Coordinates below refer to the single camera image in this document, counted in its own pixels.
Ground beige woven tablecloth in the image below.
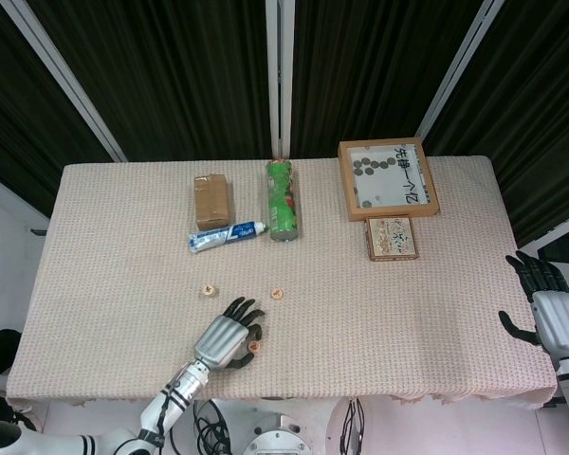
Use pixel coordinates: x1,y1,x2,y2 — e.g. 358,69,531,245
4,155,559,411

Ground black cable bundle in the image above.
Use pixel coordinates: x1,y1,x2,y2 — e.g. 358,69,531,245
170,399,229,455

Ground green chips can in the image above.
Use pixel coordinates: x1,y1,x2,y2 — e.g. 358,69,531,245
265,158,301,244

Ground black pleated curtain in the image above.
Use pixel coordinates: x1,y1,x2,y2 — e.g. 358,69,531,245
289,0,486,158
28,0,277,162
0,0,118,219
425,0,569,247

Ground brown taped cardboard box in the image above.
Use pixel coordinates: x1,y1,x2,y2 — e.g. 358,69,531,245
193,173,232,232

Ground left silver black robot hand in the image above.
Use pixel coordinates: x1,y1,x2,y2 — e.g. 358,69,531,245
192,296,267,372

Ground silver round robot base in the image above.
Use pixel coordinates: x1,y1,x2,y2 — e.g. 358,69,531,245
241,411,314,455

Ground wooden picture frame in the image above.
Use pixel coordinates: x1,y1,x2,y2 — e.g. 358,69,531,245
337,137,442,223

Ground blue white toothpaste tube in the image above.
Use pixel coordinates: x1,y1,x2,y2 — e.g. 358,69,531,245
186,221,270,256

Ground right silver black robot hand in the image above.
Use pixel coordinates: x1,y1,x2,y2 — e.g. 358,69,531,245
497,249,569,360

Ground white metal post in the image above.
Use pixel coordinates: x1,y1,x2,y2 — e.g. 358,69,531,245
264,0,296,158
415,0,504,139
0,0,126,162

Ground brown printed card box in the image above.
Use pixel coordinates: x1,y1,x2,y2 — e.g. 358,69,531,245
363,215,421,263

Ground black cable loops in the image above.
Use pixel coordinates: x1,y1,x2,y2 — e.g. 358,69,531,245
339,396,370,455

